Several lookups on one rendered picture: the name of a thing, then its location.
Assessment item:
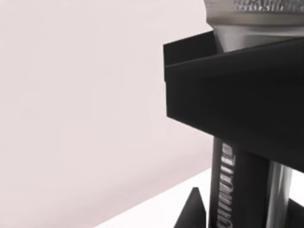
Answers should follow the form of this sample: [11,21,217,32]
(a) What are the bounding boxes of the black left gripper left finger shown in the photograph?
[174,187,209,228]

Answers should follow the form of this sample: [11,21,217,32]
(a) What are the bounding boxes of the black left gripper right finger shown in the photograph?
[288,199,304,228]

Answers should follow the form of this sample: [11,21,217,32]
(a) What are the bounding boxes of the black tool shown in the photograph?
[204,0,304,228]

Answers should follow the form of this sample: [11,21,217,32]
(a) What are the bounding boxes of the black square tray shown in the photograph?
[162,30,304,174]

